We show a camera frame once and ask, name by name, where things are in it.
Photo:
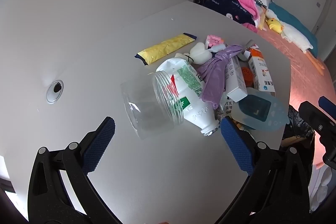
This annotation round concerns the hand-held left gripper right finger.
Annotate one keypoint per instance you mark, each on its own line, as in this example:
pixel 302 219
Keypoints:
pixel 236 145

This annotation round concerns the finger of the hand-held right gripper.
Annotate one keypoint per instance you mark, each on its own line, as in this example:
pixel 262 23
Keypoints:
pixel 326 104
pixel 312 116

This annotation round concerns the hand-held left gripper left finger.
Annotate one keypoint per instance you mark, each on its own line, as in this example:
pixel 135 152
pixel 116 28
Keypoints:
pixel 101 142

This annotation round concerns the black bin bag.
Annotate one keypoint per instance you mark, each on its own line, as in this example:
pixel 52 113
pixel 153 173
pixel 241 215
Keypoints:
pixel 296 121

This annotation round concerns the light blue plastic gadget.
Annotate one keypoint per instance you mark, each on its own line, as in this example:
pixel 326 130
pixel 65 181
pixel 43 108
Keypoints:
pixel 273 108

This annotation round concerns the white bottle with green label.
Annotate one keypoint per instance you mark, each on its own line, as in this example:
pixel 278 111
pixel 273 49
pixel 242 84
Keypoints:
pixel 194 111

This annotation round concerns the clear plastic jar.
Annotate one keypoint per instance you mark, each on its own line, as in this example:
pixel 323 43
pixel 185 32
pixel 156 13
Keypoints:
pixel 147 113

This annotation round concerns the long white box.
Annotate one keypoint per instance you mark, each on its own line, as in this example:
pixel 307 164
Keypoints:
pixel 235 79

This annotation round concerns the orange round plastic cap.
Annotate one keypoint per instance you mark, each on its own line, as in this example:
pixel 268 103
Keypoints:
pixel 247 75

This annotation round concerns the orange and white carton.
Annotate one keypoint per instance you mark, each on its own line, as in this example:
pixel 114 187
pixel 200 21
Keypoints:
pixel 260 69

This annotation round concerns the white rabbit toy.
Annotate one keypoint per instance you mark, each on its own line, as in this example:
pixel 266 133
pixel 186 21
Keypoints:
pixel 199 53

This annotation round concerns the yellow snack wrapper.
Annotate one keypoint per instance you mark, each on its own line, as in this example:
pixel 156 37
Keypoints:
pixel 162 48

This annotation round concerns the bed with pink sheet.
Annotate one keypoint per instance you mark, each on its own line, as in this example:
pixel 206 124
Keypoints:
pixel 299 66

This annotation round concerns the purple plastic bag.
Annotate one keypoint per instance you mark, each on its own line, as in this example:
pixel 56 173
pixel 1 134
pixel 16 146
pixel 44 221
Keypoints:
pixel 212 82

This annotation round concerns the white goose plush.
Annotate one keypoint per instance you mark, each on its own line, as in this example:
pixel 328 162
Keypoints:
pixel 294 35

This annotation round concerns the teal pillow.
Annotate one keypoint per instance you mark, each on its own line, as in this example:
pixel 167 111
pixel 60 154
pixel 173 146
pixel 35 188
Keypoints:
pixel 291 19

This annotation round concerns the grey plastic tool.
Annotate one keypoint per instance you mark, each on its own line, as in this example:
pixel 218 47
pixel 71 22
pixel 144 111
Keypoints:
pixel 248 45

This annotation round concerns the yellow duck plush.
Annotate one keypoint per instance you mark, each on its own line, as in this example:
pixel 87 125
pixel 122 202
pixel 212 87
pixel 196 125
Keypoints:
pixel 274 24

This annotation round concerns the pink toy block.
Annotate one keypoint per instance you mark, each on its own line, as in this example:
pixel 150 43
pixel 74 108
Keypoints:
pixel 214 41

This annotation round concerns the yellow dotted pillow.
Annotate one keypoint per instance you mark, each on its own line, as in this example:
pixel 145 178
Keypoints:
pixel 262 20

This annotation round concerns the pink fleece blanket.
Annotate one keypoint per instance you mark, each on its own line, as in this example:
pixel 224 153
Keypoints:
pixel 246 1

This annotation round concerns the navy printed blanket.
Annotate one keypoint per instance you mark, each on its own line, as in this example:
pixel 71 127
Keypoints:
pixel 225 6

